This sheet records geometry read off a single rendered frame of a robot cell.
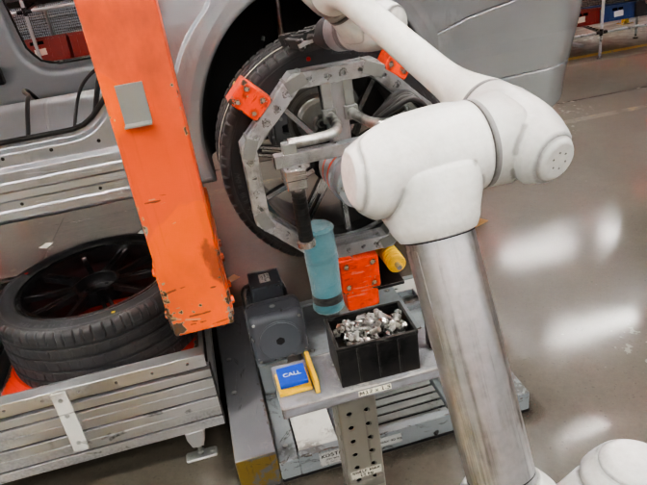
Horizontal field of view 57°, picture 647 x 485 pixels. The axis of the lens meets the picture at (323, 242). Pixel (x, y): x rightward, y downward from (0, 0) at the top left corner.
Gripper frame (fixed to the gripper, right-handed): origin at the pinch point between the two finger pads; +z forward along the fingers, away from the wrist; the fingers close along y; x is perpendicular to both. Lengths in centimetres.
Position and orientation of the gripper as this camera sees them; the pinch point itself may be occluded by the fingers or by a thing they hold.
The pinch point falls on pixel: (289, 38)
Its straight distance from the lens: 164.6
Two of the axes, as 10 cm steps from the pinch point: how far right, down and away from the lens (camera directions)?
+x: -3.9, -7.9, -4.7
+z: -5.9, -1.8, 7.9
